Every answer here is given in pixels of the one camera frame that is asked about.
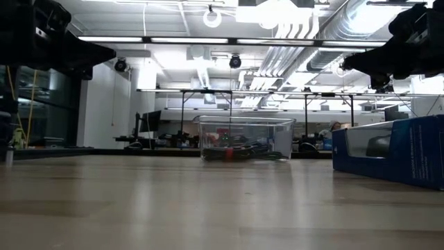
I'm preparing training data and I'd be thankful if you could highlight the clear plastic container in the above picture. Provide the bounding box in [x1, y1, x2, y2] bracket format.
[193, 115, 296, 163]

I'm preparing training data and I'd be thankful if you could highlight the long overhead light bar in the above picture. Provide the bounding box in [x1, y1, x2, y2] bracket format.
[78, 35, 389, 47]

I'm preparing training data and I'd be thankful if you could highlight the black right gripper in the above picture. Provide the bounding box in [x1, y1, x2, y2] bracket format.
[341, 32, 432, 90]

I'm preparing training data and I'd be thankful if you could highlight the blue game controller box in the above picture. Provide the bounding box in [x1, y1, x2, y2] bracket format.
[332, 114, 444, 191]

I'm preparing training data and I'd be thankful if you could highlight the small green object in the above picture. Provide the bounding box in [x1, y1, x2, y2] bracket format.
[10, 127, 26, 151]

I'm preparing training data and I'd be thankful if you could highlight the black computer monitor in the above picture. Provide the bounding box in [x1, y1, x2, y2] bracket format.
[384, 105, 411, 122]
[138, 110, 163, 134]

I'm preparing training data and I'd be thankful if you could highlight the black aluminium table frame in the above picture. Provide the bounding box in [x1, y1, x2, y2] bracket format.
[0, 147, 334, 160]

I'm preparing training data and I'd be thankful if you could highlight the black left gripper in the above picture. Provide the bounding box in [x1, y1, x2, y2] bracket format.
[41, 31, 117, 81]

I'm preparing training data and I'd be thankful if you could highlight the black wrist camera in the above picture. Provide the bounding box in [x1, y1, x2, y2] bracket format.
[33, 0, 73, 33]
[388, 2, 429, 35]

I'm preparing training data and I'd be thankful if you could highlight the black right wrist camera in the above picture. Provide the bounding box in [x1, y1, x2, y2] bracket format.
[388, 2, 429, 35]

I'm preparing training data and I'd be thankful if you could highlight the white hanging ring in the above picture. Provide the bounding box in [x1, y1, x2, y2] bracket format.
[203, 8, 223, 29]

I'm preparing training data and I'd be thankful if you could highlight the black cable with red tie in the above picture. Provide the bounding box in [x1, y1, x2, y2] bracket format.
[200, 147, 265, 162]

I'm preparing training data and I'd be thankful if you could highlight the small white bottle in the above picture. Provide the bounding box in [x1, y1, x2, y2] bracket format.
[4, 145, 15, 166]

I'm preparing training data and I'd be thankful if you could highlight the black hanging camera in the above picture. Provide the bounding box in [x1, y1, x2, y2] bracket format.
[114, 58, 128, 74]
[228, 54, 243, 69]

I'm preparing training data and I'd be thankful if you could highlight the yellow extension cord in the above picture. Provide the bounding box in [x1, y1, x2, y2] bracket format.
[6, 65, 38, 150]

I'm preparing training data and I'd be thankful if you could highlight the dark background desk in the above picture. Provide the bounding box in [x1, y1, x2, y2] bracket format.
[114, 135, 200, 151]

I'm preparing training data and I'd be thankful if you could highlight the black metal frame stand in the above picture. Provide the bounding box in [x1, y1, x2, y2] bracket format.
[300, 90, 357, 128]
[137, 88, 234, 137]

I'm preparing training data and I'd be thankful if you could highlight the person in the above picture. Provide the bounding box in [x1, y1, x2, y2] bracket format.
[320, 119, 343, 140]

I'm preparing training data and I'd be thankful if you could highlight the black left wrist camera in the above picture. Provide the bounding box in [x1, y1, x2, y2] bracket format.
[33, 0, 73, 33]

